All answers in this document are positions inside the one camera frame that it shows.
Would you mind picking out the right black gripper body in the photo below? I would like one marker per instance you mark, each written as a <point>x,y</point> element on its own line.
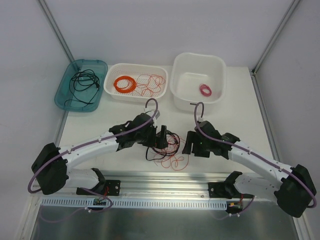
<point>196,144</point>

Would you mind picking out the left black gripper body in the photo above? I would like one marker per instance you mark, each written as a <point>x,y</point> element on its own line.
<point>155,138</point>

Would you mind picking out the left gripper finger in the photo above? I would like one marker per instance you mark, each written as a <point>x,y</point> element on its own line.
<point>161,138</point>
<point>152,139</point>

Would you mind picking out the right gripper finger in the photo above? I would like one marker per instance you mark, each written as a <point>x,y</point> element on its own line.
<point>199,150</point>
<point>192,143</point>

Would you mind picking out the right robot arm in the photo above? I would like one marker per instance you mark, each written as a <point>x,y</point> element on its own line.
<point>290,187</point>

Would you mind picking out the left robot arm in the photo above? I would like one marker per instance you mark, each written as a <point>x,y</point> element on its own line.
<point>55,166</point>

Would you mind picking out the white perforated plastic basket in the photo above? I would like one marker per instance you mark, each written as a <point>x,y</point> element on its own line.
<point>135,83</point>

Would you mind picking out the white plastic tub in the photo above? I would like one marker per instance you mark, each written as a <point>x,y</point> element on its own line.
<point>198,78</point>

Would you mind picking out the teal transparent plastic tray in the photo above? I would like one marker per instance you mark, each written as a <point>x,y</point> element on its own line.
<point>81,86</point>

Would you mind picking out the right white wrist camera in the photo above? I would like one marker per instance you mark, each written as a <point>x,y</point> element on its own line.
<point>198,120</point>

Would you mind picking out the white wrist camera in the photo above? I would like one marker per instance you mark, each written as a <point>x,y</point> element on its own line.
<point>152,113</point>
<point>198,120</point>

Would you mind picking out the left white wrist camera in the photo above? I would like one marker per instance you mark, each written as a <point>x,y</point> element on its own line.
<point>152,113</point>

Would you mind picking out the aluminium mounting rail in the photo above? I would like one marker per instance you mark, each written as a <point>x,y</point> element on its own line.
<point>137,184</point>

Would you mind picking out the white slotted cable duct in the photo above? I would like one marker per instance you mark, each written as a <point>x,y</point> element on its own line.
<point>135,203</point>

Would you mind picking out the left aluminium frame post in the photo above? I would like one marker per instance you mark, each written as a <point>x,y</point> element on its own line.
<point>55,28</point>

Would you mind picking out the aluminium frame post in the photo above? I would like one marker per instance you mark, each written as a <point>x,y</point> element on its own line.
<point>276,34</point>
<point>55,28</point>

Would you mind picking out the right aluminium frame post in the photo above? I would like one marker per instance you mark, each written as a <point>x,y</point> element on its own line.
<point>276,34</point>

